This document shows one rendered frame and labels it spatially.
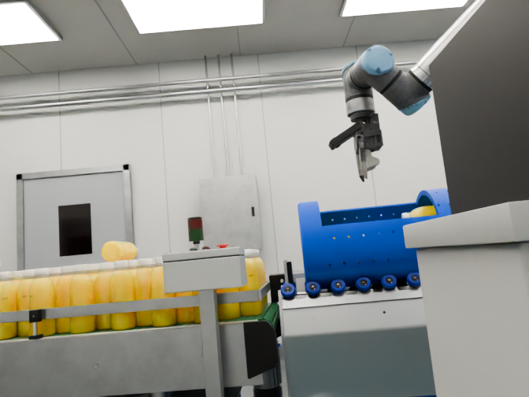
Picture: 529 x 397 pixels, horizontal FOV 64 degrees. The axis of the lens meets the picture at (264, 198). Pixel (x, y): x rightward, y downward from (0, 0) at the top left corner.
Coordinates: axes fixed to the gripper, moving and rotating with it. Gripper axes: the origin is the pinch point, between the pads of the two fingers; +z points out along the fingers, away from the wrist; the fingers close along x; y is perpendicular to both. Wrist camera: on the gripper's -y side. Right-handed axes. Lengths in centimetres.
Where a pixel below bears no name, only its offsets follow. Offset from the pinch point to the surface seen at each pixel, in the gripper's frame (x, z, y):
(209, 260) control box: -30, 21, -45
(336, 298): -7.2, 36.4, -12.9
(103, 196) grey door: 309, -55, -232
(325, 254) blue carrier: -9.6, 23.0, -14.8
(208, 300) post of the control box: -27, 32, -47
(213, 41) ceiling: 291, -207, -93
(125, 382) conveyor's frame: -19, 52, -73
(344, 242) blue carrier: -9.9, 20.1, -8.9
